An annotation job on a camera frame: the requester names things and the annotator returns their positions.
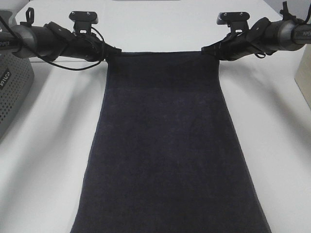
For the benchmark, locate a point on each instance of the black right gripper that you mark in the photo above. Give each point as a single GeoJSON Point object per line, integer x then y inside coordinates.
{"type": "Point", "coordinates": [241, 41]}

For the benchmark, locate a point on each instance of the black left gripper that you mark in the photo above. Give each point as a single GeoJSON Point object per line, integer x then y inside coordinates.
{"type": "Point", "coordinates": [78, 45]}

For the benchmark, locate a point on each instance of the dark navy towel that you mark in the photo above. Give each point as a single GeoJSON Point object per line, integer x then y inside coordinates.
{"type": "Point", "coordinates": [165, 156]}

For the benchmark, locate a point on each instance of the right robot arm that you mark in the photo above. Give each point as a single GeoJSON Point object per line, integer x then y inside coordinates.
{"type": "Point", "coordinates": [264, 38]}

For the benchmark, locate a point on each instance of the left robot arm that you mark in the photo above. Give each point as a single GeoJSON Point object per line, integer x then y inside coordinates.
{"type": "Point", "coordinates": [52, 41]}

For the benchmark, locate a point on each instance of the beige box at right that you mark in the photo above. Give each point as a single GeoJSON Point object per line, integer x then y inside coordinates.
{"type": "Point", "coordinates": [303, 75]}

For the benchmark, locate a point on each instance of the grey perforated plastic basket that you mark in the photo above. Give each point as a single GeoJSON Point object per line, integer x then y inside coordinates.
{"type": "Point", "coordinates": [16, 78]}

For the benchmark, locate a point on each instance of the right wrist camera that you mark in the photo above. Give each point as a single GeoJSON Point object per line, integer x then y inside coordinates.
{"type": "Point", "coordinates": [234, 20]}

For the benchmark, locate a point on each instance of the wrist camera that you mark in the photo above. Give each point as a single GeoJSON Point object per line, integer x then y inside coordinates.
{"type": "Point", "coordinates": [83, 21]}
{"type": "Point", "coordinates": [234, 20]}

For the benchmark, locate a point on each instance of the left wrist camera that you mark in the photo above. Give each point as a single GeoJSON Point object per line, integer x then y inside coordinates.
{"type": "Point", "coordinates": [83, 21]}

